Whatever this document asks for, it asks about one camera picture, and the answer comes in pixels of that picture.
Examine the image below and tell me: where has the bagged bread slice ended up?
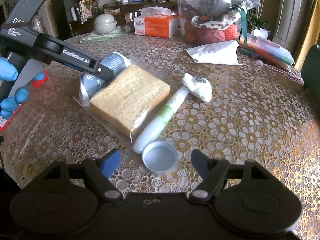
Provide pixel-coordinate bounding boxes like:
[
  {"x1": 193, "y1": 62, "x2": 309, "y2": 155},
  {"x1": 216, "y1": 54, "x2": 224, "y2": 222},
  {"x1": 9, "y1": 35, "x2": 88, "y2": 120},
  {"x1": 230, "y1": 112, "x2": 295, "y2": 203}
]
[{"x1": 73, "y1": 56, "x2": 176, "y2": 144}]

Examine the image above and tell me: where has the green white tube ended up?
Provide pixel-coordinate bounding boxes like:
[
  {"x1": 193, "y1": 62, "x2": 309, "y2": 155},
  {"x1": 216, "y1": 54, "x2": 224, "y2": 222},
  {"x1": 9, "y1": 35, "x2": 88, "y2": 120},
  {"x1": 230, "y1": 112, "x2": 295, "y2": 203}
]
[{"x1": 133, "y1": 86, "x2": 189, "y2": 154}]

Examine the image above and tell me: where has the blue gloved left hand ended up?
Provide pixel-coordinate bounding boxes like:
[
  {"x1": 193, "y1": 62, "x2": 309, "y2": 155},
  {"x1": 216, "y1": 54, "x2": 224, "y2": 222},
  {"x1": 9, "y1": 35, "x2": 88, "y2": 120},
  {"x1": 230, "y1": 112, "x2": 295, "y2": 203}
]
[{"x1": 1, "y1": 57, "x2": 44, "y2": 119}]

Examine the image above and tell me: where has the folded green cloth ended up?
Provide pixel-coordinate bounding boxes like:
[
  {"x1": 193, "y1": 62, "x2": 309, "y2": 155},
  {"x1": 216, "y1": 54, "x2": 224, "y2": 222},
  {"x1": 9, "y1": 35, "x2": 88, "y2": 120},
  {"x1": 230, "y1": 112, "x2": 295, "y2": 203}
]
[{"x1": 80, "y1": 26, "x2": 122, "y2": 43}]

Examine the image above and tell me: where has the red cardboard shoe box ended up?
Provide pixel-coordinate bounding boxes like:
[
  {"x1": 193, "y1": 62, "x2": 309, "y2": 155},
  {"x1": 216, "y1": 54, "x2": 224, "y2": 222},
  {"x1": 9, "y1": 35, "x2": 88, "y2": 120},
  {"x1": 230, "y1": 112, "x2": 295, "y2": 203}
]
[{"x1": 1, "y1": 70, "x2": 48, "y2": 132}]

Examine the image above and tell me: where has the grey-green round ceramic pot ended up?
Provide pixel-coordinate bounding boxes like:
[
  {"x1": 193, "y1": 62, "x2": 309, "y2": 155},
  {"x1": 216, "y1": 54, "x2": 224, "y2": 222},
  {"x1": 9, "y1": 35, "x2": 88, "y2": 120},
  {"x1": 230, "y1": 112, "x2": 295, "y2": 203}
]
[{"x1": 94, "y1": 14, "x2": 117, "y2": 35}]

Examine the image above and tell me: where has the dark side cabinet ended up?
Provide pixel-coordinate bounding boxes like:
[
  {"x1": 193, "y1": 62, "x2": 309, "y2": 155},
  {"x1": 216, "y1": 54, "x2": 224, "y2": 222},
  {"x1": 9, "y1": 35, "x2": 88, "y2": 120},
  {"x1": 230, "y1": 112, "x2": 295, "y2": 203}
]
[{"x1": 51, "y1": 0, "x2": 76, "y2": 40}]

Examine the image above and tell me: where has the wooden tv cabinet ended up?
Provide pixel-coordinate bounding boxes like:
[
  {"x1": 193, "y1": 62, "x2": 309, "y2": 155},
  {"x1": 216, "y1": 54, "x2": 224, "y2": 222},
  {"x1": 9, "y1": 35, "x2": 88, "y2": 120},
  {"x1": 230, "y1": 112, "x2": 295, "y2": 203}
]
[{"x1": 69, "y1": 1, "x2": 178, "y2": 37}]

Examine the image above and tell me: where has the orange tissue box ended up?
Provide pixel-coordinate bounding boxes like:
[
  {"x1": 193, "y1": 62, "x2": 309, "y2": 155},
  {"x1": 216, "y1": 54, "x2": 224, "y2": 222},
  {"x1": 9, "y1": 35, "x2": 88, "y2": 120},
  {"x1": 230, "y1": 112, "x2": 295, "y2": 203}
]
[{"x1": 134, "y1": 7, "x2": 179, "y2": 38}]

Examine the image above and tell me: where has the lace tablecloth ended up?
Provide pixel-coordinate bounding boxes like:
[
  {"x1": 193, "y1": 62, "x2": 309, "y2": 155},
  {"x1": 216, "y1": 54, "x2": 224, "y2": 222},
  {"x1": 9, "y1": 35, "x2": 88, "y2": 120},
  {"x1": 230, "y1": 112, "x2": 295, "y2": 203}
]
[{"x1": 1, "y1": 34, "x2": 319, "y2": 239}]

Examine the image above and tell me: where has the red basket of fruit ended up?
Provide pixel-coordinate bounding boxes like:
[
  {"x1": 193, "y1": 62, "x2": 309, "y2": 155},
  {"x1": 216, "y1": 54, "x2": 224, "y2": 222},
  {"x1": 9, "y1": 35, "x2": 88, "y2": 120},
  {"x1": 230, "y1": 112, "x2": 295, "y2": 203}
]
[{"x1": 181, "y1": 16, "x2": 241, "y2": 46}]

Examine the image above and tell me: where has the stack of coloured folders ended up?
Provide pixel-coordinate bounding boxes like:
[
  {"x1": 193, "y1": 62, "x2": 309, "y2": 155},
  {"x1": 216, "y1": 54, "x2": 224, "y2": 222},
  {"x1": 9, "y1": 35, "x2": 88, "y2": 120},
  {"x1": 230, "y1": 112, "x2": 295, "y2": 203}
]
[{"x1": 239, "y1": 34, "x2": 295, "y2": 70}]

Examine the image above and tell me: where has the green orange mini appliance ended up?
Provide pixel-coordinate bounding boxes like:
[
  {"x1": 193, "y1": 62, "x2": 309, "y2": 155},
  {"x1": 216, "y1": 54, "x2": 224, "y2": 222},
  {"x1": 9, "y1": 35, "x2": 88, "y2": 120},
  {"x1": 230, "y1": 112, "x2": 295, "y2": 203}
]
[{"x1": 301, "y1": 44, "x2": 320, "y2": 101}]

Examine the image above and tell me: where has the potted green tree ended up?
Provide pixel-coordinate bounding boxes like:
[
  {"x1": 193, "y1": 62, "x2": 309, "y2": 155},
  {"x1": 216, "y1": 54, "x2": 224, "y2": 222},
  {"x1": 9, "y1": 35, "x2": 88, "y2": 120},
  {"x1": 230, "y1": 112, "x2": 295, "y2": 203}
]
[{"x1": 247, "y1": 7, "x2": 270, "y2": 31}]

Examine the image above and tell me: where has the yellow curtain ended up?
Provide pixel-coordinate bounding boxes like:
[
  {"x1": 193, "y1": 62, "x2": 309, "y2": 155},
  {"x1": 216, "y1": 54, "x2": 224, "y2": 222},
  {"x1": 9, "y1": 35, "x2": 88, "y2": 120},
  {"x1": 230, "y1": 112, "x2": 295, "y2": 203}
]
[{"x1": 295, "y1": 0, "x2": 319, "y2": 71}]

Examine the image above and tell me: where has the white standing air conditioner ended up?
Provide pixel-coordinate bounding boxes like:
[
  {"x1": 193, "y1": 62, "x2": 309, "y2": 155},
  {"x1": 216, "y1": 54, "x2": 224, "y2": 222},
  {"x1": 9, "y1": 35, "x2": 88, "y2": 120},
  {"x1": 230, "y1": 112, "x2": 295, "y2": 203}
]
[{"x1": 272, "y1": 0, "x2": 314, "y2": 58}]

